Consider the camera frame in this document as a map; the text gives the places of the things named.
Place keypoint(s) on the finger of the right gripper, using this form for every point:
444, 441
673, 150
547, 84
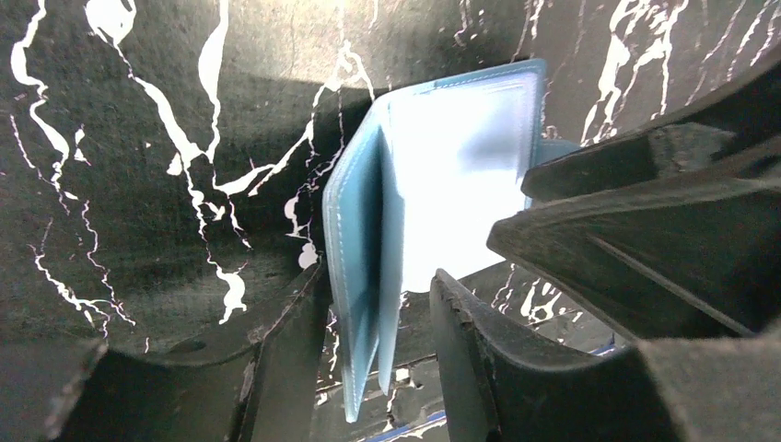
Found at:
740, 114
694, 255

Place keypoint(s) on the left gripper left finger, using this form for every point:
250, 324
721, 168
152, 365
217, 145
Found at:
251, 379

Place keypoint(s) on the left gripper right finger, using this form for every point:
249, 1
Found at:
502, 381

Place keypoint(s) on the blue card holder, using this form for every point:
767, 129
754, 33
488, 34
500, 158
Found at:
430, 169

